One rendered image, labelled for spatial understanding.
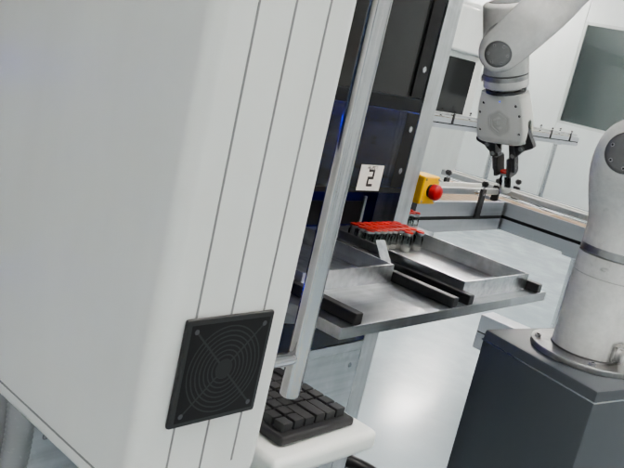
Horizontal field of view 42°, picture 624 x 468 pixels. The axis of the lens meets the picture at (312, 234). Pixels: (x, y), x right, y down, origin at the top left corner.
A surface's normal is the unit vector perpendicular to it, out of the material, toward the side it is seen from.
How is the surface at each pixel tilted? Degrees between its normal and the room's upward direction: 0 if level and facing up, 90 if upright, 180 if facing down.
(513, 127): 108
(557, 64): 90
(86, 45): 90
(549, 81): 90
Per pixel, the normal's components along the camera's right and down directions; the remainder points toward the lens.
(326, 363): 0.72, 0.31
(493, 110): -0.67, 0.34
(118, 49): -0.68, 0.02
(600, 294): -0.40, 0.12
